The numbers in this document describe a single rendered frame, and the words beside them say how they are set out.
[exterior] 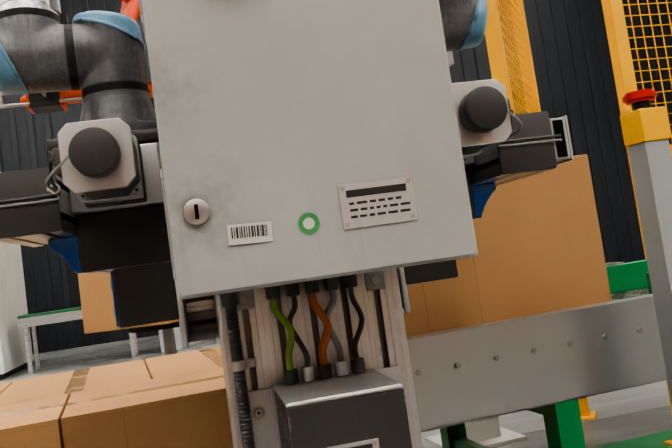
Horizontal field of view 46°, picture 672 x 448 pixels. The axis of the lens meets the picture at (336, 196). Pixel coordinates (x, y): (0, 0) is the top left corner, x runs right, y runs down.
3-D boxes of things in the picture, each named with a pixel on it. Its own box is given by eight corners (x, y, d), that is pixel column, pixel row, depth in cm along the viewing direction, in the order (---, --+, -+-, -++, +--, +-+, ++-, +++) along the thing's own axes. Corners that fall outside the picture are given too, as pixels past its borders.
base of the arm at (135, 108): (163, 130, 135) (155, 74, 136) (71, 140, 133) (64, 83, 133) (166, 145, 150) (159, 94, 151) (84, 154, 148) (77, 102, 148)
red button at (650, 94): (645, 112, 172) (642, 94, 173) (666, 105, 166) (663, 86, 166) (617, 115, 170) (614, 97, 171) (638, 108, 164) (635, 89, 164)
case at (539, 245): (540, 309, 231) (518, 174, 235) (614, 315, 192) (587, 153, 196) (341, 342, 219) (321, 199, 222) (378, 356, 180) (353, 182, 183)
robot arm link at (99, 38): (150, 78, 138) (141, 2, 139) (69, 84, 134) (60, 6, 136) (148, 94, 150) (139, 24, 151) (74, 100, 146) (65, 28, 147)
